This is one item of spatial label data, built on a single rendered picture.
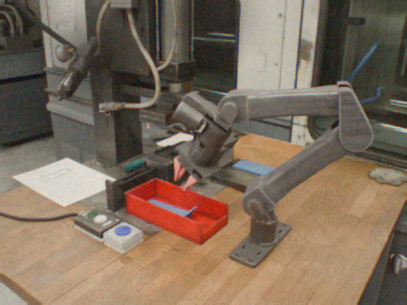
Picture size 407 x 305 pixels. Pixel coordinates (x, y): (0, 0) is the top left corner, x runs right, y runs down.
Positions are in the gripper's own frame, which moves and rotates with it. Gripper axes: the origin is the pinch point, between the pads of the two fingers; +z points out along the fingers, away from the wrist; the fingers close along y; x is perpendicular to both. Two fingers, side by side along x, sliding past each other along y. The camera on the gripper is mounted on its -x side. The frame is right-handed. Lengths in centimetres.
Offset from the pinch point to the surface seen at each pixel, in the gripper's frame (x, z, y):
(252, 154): -43.8, 7.0, 0.1
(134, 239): 14.1, 10.2, -3.1
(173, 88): -18.6, -5.9, 25.5
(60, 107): -92, 120, 142
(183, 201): -6.9, 10.3, -0.9
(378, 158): -74, -11, -31
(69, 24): -92, 62, 159
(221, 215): -6.8, 4.0, -11.5
